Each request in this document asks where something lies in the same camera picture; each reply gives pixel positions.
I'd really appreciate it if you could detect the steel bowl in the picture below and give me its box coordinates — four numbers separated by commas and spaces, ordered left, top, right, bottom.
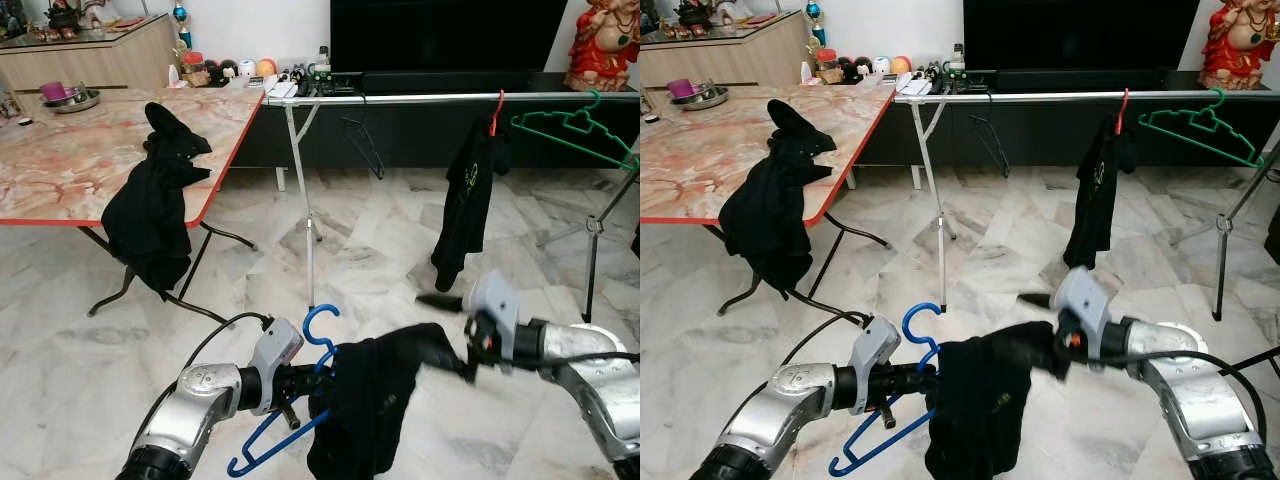
50, 88, 101, 114
680, 85, 731, 111

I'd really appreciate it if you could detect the black soundbar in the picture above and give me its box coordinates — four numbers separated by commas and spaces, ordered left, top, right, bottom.
360, 68, 536, 96
995, 68, 1166, 94

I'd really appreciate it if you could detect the blue plastic hanger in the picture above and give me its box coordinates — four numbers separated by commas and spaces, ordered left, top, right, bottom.
227, 303, 346, 478
828, 302, 946, 478

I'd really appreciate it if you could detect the long black TV console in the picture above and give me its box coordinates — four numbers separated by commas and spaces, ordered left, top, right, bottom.
855, 70, 1280, 171
225, 70, 641, 171

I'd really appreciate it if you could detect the black logo T-shirt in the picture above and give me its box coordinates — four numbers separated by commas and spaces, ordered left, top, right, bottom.
305, 322, 476, 480
925, 320, 1071, 480
432, 115, 513, 293
1062, 115, 1136, 271
718, 98, 839, 301
100, 100, 214, 301

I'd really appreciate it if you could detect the light wooden sideboard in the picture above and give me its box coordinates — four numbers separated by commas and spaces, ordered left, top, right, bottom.
0, 15, 181, 93
640, 12, 816, 91

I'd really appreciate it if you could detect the green plastic hanger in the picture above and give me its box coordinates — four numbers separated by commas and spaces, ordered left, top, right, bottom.
1138, 88, 1266, 169
510, 90, 641, 171

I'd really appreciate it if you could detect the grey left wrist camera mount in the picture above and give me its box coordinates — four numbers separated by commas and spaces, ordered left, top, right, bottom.
250, 318, 305, 413
850, 315, 901, 389

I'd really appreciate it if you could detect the silver metal clothes rack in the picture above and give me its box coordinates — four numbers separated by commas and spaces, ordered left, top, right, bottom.
263, 90, 641, 326
892, 88, 1280, 326

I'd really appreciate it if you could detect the large black television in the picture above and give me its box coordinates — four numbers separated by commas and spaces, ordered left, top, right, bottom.
330, 0, 586, 73
963, 0, 1201, 71

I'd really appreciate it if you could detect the red Ganesha statue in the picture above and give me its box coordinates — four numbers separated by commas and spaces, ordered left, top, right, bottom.
1198, 0, 1280, 91
565, 0, 641, 93

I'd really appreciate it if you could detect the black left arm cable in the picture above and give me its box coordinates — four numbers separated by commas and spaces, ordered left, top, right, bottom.
780, 310, 871, 373
135, 312, 276, 471

